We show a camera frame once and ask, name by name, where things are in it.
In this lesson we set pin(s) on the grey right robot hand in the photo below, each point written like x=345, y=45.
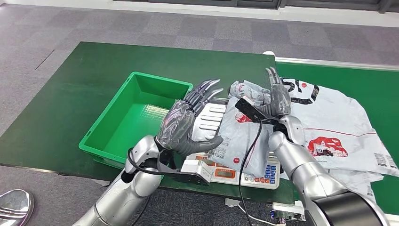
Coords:
x=280, y=99

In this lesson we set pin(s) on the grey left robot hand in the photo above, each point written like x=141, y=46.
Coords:
x=176, y=124

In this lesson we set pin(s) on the small grey courier parcel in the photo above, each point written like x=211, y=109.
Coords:
x=237, y=137

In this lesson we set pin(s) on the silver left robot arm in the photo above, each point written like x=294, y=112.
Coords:
x=124, y=193

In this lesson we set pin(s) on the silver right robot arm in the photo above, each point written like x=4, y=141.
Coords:
x=305, y=168

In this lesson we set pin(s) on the large grey courier parcel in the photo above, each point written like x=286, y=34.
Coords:
x=336, y=118

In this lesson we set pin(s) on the green conveyor belt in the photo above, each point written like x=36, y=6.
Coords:
x=367, y=81

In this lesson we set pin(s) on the crumpled grey courier parcel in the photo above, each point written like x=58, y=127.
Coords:
x=355, y=184

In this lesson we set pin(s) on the white electronic scale steel tray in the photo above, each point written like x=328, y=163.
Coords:
x=209, y=120

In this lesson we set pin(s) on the green plastic crate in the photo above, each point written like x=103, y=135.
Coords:
x=131, y=124

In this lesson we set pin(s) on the white power plug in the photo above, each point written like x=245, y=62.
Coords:
x=232, y=202

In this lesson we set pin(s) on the shiny chrome object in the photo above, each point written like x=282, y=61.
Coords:
x=14, y=207

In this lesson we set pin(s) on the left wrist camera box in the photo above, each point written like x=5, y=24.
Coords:
x=194, y=168

